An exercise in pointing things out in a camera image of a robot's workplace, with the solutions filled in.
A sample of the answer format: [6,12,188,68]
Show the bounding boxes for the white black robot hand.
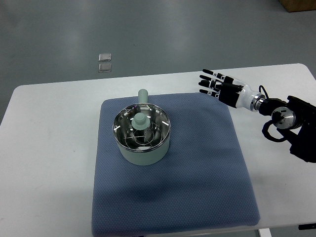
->
[198,69,267,112]

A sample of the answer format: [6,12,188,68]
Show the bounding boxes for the glass lid with green knob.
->
[113,103,171,153]

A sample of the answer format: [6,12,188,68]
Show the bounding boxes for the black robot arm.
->
[255,95,316,163]

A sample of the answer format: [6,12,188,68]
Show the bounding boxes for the pale green pot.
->
[116,89,170,166]

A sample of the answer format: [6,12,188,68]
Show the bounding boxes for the blue padded mat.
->
[92,93,260,237]

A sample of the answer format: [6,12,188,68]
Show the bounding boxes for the brown cardboard box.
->
[279,0,316,12]

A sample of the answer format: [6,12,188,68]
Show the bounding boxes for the upper metal floor plate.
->
[98,53,112,62]

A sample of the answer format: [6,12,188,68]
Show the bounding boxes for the black table bracket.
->
[298,223,316,230]

